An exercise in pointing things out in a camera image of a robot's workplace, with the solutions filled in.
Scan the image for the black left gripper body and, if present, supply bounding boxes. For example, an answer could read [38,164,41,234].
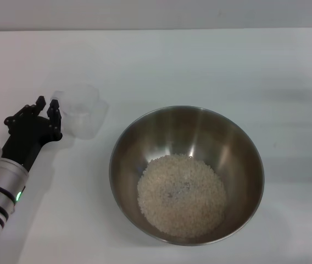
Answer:
[1,114,64,173]

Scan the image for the clear plastic measuring cup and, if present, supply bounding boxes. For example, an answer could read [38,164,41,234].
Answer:
[49,83,109,141]

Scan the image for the stainless steel bowl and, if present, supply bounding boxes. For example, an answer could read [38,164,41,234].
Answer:
[109,104,265,246]

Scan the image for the white rice grains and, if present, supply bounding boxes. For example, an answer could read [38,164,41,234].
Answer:
[137,154,227,239]

